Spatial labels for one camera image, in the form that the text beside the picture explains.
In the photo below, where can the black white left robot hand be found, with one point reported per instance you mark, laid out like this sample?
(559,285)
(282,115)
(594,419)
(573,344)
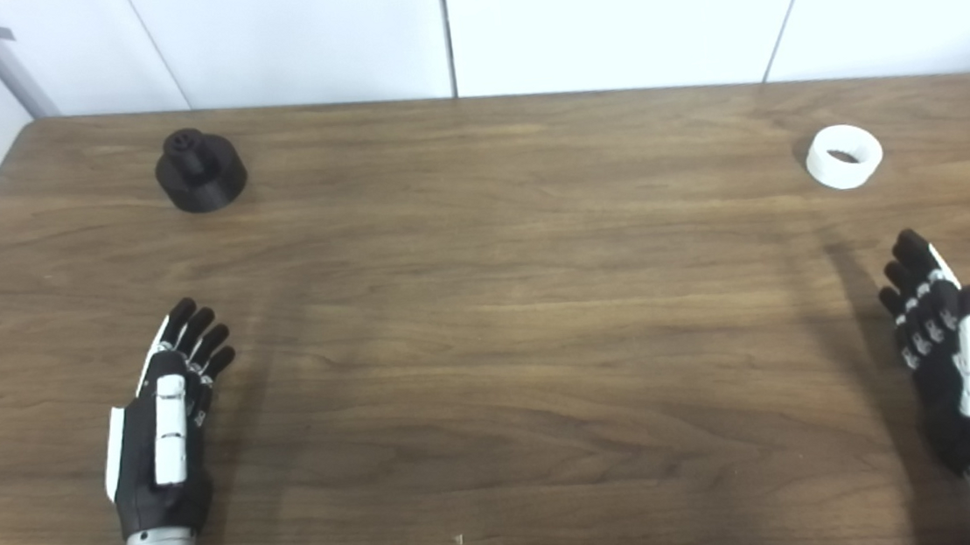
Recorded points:
(152,477)

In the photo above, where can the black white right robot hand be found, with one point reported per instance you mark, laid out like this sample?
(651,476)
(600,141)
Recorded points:
(954,416)

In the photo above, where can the round black stepped part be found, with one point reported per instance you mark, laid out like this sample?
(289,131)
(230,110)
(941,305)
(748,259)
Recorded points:
(205,187)

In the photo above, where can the small grey post label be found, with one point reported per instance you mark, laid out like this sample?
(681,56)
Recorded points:
(0,33)

